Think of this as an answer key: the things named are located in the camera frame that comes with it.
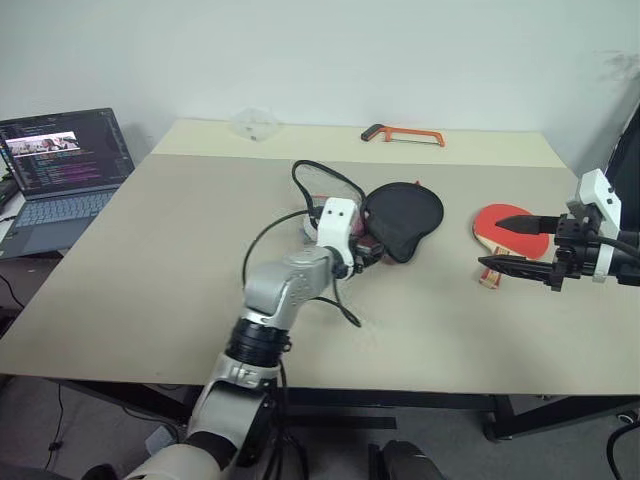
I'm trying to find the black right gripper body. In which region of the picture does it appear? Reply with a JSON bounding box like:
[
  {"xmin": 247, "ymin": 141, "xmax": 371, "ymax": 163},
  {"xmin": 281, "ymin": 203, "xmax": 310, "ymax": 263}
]
[{"xmin": 549, "ymin": 213, "xmax": 602, "ymax": 293}]

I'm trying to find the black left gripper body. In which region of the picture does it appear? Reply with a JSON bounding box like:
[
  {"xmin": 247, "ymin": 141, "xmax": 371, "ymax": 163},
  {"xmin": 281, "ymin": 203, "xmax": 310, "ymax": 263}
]
[{"xmin": 348, "ymin": 233, "xmax": 385, "ymax": 275}]

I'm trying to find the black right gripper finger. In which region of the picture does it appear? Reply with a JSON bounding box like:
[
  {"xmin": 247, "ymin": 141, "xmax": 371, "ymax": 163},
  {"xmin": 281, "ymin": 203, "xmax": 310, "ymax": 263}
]
[
  {"xmin": 477, "ymin": 254, "xmax": 556, "ymax": 283},
  {"xmin": 494, "ymin": 213, "xmax": 558, "ymax": 237}
]

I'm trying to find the red table tennis paddle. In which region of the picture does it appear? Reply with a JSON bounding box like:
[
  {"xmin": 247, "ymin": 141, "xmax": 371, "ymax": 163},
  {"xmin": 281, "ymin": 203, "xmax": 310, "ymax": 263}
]
[{"xmin": 469, "ymin": 201, "xmax": 552, "ymax": 291}]

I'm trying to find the black red paddle case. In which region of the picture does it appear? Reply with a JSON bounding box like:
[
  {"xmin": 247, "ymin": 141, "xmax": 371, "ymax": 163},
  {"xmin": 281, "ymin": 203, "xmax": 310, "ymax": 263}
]
[{"xmin": 291, "ymin": 159, "xmax": 447, "ymax": 265}]

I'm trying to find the orange hacksaw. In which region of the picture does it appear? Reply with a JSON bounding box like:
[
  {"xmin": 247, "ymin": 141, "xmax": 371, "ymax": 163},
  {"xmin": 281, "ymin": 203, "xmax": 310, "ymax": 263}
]
[{"xmin": 361, "ymin": 123, "xmax": 448, "ymax": 149}]

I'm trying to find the clear plastic container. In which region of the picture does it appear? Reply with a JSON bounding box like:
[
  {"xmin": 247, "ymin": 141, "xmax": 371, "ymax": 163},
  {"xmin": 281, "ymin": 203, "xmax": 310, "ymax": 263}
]
[{"xmin": 231, "ymin": 105, "xmax": 283, "ymax": 144}]

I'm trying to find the dark rounded shape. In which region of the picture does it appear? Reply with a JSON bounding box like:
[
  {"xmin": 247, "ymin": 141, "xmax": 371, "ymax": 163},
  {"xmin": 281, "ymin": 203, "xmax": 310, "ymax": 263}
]
[{"xmin": 368, "ymin": 439, "xmax": 447, "ymax": 480}]

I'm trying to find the small white box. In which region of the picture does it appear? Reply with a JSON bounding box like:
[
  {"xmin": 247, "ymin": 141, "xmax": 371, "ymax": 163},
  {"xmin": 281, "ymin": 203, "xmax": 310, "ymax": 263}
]
[{"xmin": 146, "ymin": 426, "xmax": 177, "ymax": 457}]

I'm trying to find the grey open laptop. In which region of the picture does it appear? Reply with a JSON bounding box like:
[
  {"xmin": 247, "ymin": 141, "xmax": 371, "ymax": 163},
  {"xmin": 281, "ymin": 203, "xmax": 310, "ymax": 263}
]
[{"xmin": 0, "ymin": 107, "xmax": 137, "ymax": 261}]

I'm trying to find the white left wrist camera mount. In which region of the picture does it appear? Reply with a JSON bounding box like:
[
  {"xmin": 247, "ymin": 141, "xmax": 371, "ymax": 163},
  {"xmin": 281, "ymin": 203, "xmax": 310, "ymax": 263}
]
[{"xmin": 315, "ymin": 197, "xmax": 363, "ymax": 267}]

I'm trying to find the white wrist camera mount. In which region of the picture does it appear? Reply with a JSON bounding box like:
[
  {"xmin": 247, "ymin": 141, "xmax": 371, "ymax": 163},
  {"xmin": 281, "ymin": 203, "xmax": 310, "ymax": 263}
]
[
  {"xmin": 315, "ymin": 197, "xmax": 363, "ymax": 267},
  {"xmin": 564, "ymin": 168, "xmax": 625, "ymax": 284}
]

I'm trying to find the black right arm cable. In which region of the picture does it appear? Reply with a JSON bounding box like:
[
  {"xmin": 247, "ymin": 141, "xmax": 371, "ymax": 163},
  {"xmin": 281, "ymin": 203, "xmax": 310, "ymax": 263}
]
[{"xmin": 596, "ymin": 233, "xmax": 640, "ymax": 254}]

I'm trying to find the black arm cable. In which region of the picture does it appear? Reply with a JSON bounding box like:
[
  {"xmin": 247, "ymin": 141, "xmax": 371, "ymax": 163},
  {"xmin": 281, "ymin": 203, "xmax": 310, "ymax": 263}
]
[
  {"xmin": 596, "ymin": 233, "xmax": 640, "ymax": 254},
  {"xmin": 242, "ymin": 206, "xmax": 363, "ymax": 330}
]

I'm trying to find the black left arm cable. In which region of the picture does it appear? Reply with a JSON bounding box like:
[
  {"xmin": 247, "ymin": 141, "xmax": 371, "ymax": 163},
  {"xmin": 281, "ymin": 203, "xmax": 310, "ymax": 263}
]
[{"xmin": 242, "ymin": 206, "xmax": 363, "ymax": 330}]

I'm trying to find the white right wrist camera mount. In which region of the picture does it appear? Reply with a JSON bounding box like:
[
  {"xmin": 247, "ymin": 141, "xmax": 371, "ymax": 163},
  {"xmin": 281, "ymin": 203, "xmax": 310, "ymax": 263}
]
[{"xmin": 564, "ymin": 168, "xmax": 625, "ymax": 284}]

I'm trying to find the black table frame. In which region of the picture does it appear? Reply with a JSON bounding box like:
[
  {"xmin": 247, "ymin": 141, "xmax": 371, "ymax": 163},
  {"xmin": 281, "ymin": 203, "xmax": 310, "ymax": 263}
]
[{"xmin": 49, "ymin": 378, "xmax": 640, "ymax": 444}]

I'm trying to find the thin black floor cable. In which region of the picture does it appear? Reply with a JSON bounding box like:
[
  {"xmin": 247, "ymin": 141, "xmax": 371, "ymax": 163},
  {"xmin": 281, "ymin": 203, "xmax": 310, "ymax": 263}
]
[{"xmin": 47, "ymin": 381, "xmax": 65, "ymax": 469}]

